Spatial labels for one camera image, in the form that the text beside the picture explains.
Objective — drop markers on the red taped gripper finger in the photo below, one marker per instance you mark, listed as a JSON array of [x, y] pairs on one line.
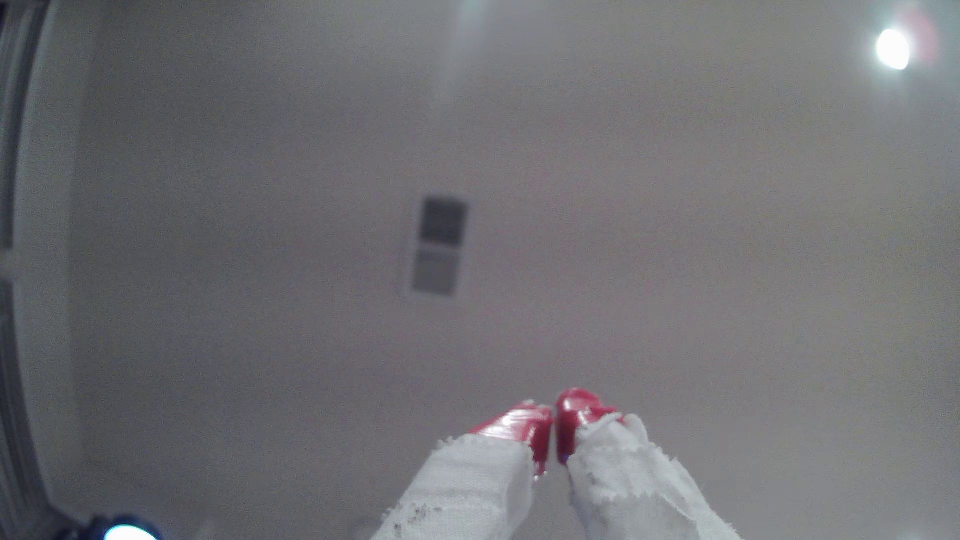
[[480, 480], [630, 487]]

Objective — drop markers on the rectangular ceiling air vent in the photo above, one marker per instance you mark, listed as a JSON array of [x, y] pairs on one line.
[[439, 247]]

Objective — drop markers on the bright lamp with dark rim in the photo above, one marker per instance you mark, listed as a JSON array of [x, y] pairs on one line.
[[127, 532]]

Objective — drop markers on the round ceiling light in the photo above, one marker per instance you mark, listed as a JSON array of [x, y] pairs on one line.
[[892, 49]]

